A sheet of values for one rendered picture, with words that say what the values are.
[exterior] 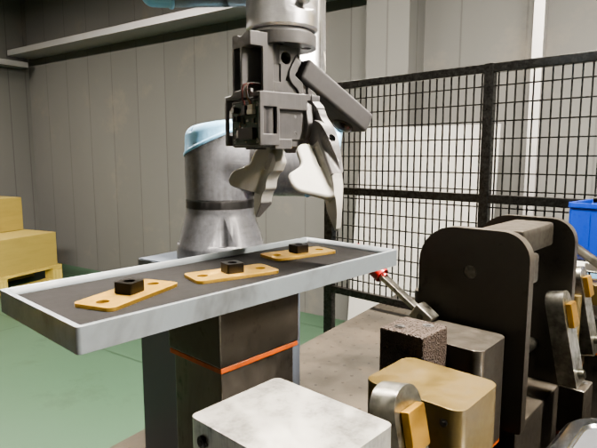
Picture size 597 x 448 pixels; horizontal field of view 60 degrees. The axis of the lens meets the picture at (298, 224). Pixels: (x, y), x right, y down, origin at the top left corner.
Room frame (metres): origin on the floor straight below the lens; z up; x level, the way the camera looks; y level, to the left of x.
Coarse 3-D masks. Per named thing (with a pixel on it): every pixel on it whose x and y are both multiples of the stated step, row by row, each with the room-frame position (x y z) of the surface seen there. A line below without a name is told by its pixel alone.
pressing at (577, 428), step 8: (568, 424) 0.49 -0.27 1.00; (576, 424) 0.49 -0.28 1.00; (584, 424) 0.49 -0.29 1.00; (592, 424) 0.49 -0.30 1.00; (560, 432) 0.48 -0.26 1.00; (568, 432) 0.47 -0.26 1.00; (576, 432) 0.47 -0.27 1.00; (584, 432) 0.48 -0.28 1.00; (592, 432) 0.48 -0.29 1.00; (560, 440) 0.46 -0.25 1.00; (568, 440) 0.46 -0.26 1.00; (576, 440) 0.46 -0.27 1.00; (584, 440) 0.46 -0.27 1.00; (592, 440) 0.46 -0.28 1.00
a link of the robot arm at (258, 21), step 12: (252, 0) 0.54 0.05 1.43; (264, 0) 0.53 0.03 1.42; (276, 0) 0.53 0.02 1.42; (288, 0) 0.53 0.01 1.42; (300, 0) 0.53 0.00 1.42; (312, 0) 0.54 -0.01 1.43; (252, 12) 0.54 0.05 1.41; (264, 12) 0.53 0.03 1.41; (276, 12) 0.53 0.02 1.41; (288, 12) 0.53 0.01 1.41; (300, 12) 0.53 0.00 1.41; (312, 12) 0.54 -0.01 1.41; (252, 24) 0.54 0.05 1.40; (264, 24) 0.53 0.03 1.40; (276, 24) 0.53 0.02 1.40; (288, 24) 0.53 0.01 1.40; (300, 24) 0.53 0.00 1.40; (312, 24) 0.54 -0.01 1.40
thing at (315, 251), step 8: (296, 248) 0.57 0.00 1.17; (304, 248) 0.57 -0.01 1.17; (312, 248) 0.60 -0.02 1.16; (320, 248) 0.60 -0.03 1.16; (264, 256) 0.56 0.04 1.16; (272, 256) 0.55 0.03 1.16; (280, 256) 0.55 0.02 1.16; (288, 256) 0.55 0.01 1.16; (296, 256) 0.55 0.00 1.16; (304, 256) 0.56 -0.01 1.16; (312, 256) 0.57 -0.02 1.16
